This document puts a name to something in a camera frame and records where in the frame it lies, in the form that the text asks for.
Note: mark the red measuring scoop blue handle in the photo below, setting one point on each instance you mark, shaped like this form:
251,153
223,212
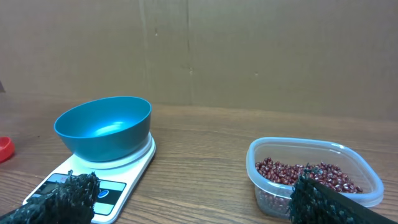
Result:
7,148

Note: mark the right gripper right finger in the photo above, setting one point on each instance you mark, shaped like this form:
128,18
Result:
314,203

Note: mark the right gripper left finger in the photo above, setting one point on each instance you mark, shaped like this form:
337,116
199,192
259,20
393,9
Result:
69,202

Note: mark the clear plastic food container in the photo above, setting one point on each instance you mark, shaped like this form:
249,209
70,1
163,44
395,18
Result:
307,151

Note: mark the red adzuki beans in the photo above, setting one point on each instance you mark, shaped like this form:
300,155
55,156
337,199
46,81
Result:
329,175

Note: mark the white digital kitchen scale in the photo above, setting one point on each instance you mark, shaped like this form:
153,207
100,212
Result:
117,179

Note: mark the blue plastic bowl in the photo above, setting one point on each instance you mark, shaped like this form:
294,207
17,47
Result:
105,129

